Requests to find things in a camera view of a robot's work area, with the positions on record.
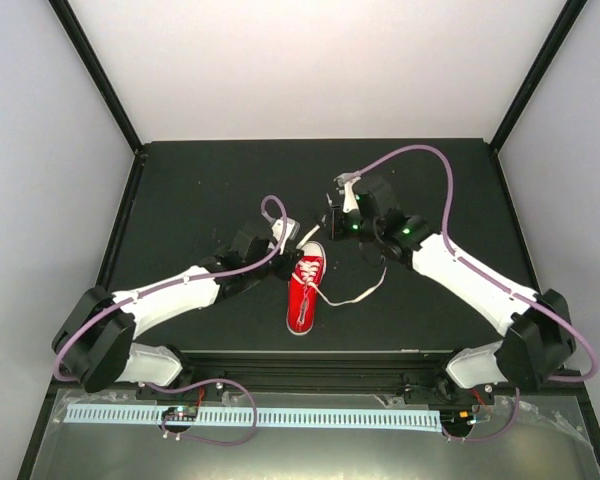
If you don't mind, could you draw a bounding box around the red canvas sneaker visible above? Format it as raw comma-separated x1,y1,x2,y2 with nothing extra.
286,241,326,336

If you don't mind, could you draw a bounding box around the white shoelace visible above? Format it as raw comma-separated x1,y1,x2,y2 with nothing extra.
310,225,396,314

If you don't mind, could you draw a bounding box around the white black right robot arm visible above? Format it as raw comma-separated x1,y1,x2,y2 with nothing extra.
322,173,576,403

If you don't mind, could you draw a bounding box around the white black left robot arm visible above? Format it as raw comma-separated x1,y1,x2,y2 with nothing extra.
51,218,302,399

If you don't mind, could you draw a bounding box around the left controller circuit board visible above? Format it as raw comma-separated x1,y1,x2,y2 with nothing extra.
161,406,198,421

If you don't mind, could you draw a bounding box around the controller circuit board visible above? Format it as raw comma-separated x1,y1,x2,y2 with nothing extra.
445,410,491,426
161,406,198,421

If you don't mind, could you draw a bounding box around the right controller circuit board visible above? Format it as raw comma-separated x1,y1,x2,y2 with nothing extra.
445,410,491,426

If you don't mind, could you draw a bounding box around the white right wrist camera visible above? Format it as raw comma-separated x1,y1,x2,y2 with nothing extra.
334,171,361,214

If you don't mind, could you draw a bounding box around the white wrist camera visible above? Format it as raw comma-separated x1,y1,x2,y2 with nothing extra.
269,218,300,252
334,171,361,214

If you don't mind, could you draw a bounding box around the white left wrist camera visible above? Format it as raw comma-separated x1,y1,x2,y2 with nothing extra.
269,218,300,252

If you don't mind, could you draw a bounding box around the black front mounting rail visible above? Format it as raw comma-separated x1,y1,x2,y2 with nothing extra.
129,349,501,406

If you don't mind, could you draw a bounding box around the white slotted cable duct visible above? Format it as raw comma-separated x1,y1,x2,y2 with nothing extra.
63,404,442,433

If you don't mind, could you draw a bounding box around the black frame rail left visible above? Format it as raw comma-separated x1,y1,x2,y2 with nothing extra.
16,144,149,480

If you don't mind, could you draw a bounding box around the black frame rail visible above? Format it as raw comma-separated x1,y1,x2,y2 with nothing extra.
16,144,149,480
487,144,600,480

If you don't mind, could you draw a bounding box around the black frame rail right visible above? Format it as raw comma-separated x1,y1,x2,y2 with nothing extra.
487,144,600,480

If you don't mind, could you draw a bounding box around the black aluminium frame post right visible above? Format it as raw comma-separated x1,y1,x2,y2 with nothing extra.
489,0,588,154

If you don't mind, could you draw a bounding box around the black aluminium frame post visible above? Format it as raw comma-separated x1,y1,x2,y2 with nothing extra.
489,0,588,154
48,0,143,154

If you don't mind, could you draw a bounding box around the black aluminium frame post left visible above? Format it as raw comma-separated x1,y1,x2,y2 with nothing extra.
48,0,143,154

